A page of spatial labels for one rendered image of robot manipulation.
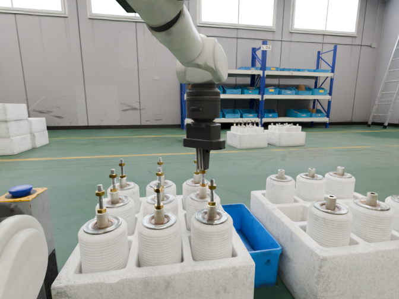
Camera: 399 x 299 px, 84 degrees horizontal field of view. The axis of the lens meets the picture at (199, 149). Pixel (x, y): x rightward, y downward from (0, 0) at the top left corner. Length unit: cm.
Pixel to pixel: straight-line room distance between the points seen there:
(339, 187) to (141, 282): 72
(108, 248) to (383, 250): 60
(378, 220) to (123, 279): 59
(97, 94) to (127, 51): 119
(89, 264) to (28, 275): 23
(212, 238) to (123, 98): 526
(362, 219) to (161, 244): 49
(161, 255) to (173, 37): 42
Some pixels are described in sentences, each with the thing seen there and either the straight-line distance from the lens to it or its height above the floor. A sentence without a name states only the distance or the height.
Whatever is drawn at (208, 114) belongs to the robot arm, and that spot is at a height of 48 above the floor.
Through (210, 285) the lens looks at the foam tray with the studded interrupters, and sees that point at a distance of 53.
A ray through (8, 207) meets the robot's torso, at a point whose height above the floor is 38.
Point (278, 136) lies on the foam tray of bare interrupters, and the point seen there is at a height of 13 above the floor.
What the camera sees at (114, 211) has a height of 25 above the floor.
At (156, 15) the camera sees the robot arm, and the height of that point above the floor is 63.
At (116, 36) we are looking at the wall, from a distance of 586.
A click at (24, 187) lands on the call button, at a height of 33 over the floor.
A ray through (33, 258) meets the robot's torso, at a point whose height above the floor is 34.
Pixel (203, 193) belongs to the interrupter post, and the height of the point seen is 26.
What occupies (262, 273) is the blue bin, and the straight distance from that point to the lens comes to 72.
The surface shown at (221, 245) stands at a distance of 51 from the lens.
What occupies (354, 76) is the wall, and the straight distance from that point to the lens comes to 788.
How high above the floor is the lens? 50
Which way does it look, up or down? 11 degrees down
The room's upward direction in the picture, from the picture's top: straight up
